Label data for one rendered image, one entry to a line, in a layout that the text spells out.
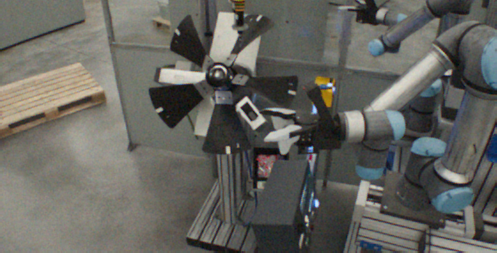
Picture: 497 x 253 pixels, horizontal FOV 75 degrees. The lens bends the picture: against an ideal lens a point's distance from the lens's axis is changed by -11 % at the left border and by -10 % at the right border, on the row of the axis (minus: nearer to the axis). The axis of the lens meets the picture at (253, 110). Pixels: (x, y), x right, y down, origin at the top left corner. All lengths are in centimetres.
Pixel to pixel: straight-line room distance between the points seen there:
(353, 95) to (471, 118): 146
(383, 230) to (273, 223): 60
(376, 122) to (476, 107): 26
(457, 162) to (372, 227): 48
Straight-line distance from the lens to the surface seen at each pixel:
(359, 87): 236
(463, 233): 140
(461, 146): 104
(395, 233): 141
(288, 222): 89
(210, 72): 164
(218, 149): 159
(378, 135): 89
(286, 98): 157
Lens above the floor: 192
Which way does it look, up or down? 31 degrees down
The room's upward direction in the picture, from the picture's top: straight up
